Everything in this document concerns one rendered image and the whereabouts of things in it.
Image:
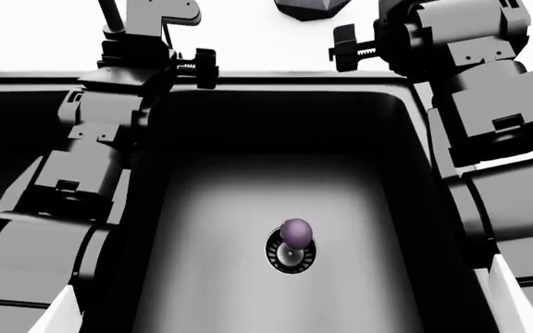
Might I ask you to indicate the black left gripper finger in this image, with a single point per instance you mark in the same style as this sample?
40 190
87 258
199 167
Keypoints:
207 69

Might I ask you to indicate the purple eggplant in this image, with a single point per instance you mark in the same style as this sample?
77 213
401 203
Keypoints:
296 233

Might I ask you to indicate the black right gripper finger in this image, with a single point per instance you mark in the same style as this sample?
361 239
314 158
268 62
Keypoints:
346 48

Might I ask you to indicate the grey metal sink basin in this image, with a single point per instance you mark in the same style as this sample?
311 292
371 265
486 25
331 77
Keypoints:
248 180

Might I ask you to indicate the dark faceted object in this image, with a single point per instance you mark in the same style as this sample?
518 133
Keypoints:
308 7

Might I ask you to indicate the round sink drain strainer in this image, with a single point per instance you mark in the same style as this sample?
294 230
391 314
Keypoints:
289 258

